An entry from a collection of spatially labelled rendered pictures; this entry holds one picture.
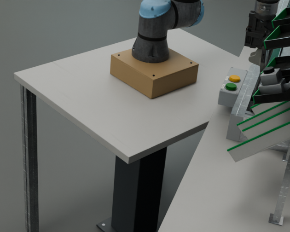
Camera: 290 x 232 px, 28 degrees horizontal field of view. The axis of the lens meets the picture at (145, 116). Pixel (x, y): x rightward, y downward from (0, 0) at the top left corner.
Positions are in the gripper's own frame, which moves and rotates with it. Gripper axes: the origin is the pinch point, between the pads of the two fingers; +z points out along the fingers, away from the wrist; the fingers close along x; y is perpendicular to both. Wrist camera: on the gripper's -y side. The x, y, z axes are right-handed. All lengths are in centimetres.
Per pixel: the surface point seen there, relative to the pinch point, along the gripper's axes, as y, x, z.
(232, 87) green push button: 10.0, -0.6, 9.6
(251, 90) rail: 3.5, -4.0, 11.1
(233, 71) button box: 12.9, -15.9, 10.4
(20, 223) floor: 104, 0, 102
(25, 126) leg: 92, 8, 40
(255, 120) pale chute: -3.2, 32.6, 2.5
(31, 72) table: 90, 4, 16
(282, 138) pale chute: -13, 49, -3
